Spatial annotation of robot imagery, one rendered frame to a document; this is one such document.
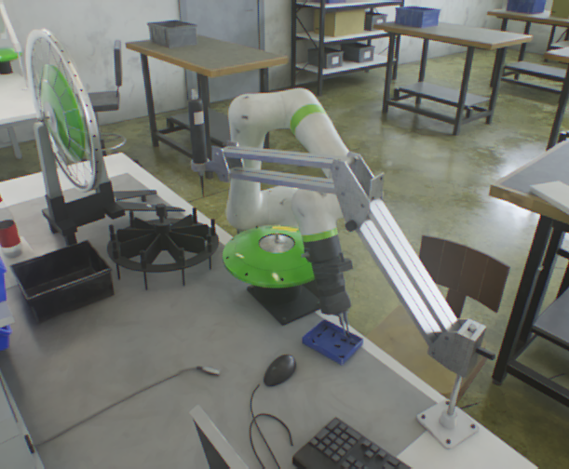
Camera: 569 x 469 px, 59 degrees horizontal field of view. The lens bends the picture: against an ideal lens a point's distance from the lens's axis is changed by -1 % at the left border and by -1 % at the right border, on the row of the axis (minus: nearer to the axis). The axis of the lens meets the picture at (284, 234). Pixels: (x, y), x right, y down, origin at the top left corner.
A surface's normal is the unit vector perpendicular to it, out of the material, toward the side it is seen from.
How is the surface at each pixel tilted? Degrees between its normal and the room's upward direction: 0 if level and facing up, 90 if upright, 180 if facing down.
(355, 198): 90
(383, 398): 0
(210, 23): 90
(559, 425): 0
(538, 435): 0
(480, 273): 90
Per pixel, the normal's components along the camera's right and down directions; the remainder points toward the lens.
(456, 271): -0.57, 0.43
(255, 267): -0.17, -0.64
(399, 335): 0.00, -0.86
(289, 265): 0.09, -0.68
